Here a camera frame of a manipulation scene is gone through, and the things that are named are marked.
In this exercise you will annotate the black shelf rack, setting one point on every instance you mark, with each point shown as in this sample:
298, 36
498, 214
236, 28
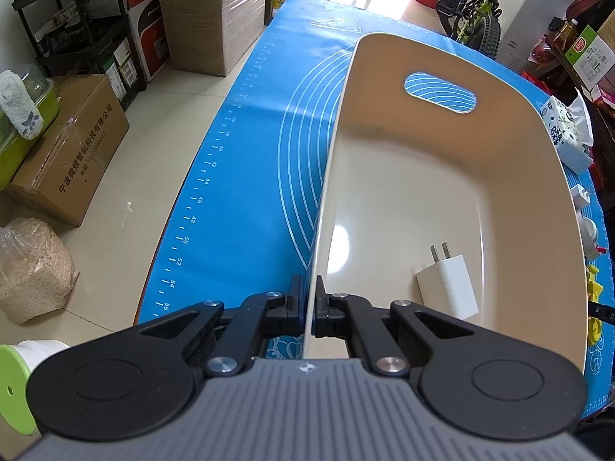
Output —
81, 53

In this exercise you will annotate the green white printed box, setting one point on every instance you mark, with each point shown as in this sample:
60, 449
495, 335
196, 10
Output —
591, 53

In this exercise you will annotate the large wrapped cardboard carton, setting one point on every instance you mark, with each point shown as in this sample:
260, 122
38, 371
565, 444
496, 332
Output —
211, 29

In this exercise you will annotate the white charger plug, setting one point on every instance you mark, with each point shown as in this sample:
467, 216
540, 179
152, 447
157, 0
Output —
449, 288
581, 198

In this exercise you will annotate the beige plastic basket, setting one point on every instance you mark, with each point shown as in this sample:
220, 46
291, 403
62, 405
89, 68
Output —
408, 177

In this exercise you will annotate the white grey towel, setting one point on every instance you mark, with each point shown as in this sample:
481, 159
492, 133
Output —
19, 105

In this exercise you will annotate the white appliance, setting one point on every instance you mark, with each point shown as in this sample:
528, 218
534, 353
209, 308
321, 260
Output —
538, 14

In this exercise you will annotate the cardboard box with black print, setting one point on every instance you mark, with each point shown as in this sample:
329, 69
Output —
67, 153

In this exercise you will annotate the yellow plastic toy piece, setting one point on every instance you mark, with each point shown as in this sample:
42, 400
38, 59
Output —
596, 288
596, 332

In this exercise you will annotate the green black bicycle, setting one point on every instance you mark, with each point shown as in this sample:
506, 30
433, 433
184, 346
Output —
473, 14

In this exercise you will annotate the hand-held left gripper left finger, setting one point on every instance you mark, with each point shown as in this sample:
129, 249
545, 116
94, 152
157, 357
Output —
296, 300

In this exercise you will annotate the white red appliance box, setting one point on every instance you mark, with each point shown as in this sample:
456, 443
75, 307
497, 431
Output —
151, 38

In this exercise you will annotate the green box with clear lid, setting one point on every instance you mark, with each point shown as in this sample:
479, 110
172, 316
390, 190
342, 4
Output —
45, 101

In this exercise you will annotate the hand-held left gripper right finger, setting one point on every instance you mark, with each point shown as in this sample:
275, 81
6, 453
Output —
317, 302

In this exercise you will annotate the clear bag of grain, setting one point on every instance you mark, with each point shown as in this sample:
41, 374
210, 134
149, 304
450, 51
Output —
33, 273

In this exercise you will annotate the orange drink bottle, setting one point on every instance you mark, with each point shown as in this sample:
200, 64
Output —
566, 33

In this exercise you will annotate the printed tissue pack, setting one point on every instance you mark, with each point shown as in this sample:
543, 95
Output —
564, 129

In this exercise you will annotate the blue silicone mat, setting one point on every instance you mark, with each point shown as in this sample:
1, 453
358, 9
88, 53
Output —
269, 153

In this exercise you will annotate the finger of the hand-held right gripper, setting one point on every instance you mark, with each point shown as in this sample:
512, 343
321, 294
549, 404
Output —
601, 313

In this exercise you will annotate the white container with green lid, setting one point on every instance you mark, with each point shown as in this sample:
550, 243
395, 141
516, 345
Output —
14, 384

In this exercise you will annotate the white plastic bottle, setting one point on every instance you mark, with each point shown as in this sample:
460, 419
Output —
587, 233

